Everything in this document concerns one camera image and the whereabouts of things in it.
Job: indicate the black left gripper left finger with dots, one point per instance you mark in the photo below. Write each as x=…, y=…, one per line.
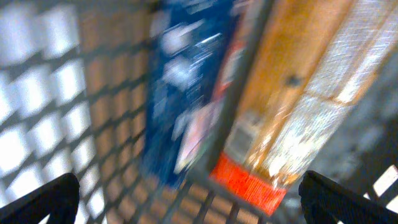
x=58, y=200

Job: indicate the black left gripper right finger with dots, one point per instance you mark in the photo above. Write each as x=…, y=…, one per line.
x=325, y=201

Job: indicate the grey plastic basket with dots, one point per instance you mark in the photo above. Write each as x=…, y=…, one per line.
x=74, y=78

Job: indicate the orange spaghetti packet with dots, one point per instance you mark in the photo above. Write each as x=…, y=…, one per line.
x=316, y=61

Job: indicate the blue carton box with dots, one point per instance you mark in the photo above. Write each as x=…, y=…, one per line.
x=190, y=41

